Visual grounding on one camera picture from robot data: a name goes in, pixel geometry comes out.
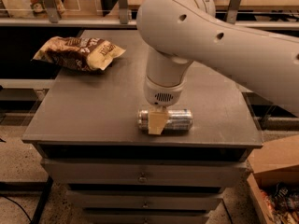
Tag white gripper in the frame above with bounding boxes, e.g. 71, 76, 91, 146
144, 77, 184, 135

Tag silver redbull can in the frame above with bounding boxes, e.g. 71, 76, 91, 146
137, 109, 193, 134

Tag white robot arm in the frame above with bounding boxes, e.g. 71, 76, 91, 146
136, 0, 299, 116

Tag grey drawer cabinet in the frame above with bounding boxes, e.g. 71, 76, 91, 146
22, 30, 262, 224

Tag brown chip bag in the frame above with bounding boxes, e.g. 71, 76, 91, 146
33, 36, 125, 72

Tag cardboard box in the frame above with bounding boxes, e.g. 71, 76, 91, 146
247, 135, 299, 224

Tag snack packets in box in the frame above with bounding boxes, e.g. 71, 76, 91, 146
261, 182, 299, 224

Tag metal railing frame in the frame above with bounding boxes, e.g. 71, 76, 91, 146
0, 0, 299, 27

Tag black floor cable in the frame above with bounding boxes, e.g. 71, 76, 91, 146
0, 193, 34, 224

